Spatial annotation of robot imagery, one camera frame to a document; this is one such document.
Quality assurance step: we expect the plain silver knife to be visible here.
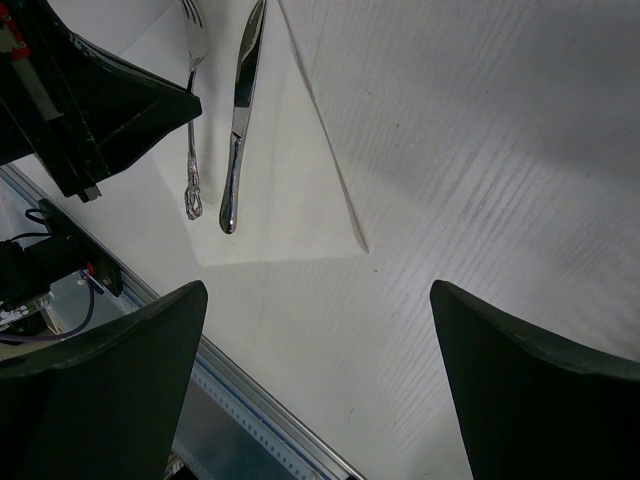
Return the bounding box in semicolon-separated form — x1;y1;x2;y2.
219;1;267;235

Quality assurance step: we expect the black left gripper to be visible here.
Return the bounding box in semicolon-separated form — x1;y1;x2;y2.
1;1;202;202

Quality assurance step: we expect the white slotted cable duct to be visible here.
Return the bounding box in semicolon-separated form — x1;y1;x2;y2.
191;360;334;479

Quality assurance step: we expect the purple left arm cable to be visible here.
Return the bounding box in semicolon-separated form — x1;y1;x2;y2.
0;269;97;346

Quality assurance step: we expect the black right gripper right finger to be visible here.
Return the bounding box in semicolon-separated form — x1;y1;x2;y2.
430;280;639;479

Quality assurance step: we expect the white paper napkin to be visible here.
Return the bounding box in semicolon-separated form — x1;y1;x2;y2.
114;1;367;267

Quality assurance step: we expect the ornate silver fork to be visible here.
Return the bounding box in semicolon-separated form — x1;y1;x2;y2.
180;0;209;220

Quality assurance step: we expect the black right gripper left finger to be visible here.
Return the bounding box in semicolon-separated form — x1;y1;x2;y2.
1;281;208;479

